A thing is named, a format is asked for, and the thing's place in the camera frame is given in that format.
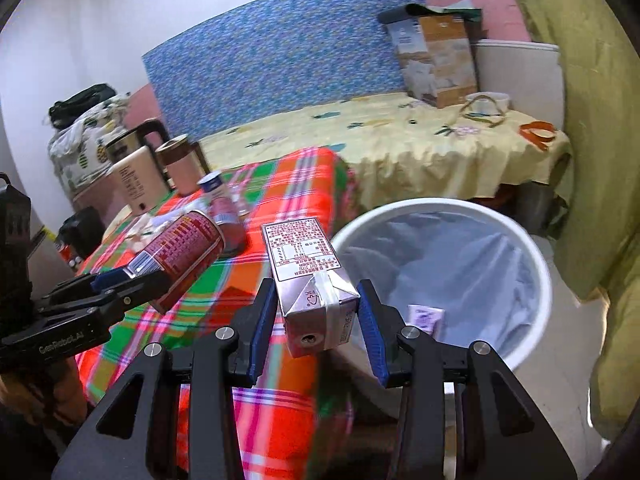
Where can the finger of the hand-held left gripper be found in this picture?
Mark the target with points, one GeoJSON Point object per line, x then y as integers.
{"type": "Point", "coordinates": [142, 292]}
{"type": "Point", "coordinates": [107, 278]}

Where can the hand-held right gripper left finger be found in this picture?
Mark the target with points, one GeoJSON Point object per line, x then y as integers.
{"type": "Point", "coordinates": [262, 330]}

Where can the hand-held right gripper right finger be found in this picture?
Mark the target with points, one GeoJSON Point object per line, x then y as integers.
{"type": "Point", "coordinates": [370, 335]}

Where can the red drink can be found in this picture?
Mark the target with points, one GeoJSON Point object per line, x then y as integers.
{"type": "Point", "coordinates": [185, 245]}

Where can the silver drink carton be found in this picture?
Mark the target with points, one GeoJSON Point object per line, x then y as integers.
{"type": "Point", "coordinates": [305, 270]}

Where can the grey plastic bin liner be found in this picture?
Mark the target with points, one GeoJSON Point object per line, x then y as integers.
{"type": "Point", "coordinates": [450, 270]}

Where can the white trash bin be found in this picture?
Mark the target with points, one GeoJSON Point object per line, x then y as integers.
{"type": "Point", "coordinates": [430, 206]}

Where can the person's left hand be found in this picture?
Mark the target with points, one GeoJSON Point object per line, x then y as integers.
{"type": "Point", "coordinates": [55, 390]}

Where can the black case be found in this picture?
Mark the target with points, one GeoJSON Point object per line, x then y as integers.
{"type": "Point", "coordinates": [82, 230]}

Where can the small purple packet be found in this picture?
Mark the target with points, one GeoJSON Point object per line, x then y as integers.
{"type": "Point", "coordinates": [425, 317]}

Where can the white plastic bag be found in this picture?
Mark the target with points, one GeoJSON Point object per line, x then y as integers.
{"type": "Point", "coordinates": [65, 142]}

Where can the pineapple print bedding pile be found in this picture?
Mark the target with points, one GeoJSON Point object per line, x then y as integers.
{"type": "Point", "coordinates": [85, 155]}

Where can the pink bottle with blue cap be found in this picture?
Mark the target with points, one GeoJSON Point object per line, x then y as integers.
{"type": "Point", "coordinates": [227, 220]}

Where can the pink mug with brown lid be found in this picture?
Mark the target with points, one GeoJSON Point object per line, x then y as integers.
{"type": "Point", "coordinates": [180, 170]}

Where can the crumpled clear plastic cup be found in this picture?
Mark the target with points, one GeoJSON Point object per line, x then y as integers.
{"type": "Point", "coordinates": [240, 202]}

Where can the steel electric kettle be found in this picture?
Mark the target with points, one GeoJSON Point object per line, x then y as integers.
{"type": "Point", "coordinates": [122, 147]}

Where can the plaid tablecloth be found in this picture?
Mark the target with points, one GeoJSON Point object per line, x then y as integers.
{"type": "Point", "coordinates": [280, 190]}

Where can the black bag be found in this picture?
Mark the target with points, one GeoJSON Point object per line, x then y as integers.
{"type": "Point", "coordinates": [82, 102]}

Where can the yellow printed bed sheet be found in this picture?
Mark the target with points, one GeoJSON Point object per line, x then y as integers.
{"type": "Point", "coordinates": [400, 150]}

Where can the grey metal container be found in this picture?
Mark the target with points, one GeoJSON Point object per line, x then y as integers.
{"type": "Point", "coordinates": [537, 205]}

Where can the white bowl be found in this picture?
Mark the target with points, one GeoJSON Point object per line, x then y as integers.
{"type": "Point", "coordinates": [492, 102]}

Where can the blue patterned board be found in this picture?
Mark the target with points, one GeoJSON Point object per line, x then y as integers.
{"type": "Point", "coordinates": [275, 60]}

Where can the printed cardboard box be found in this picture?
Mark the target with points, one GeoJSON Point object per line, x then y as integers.
{"type": "Point", "coordinates": [440, 60]}

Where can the white panel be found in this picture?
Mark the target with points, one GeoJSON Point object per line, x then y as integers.
{"type": "Point", "coordinates": [520, 75]}

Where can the yellow-green curtain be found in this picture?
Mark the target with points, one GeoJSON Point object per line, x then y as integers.
{"type": "Point", "coordinates": [590, 110]}

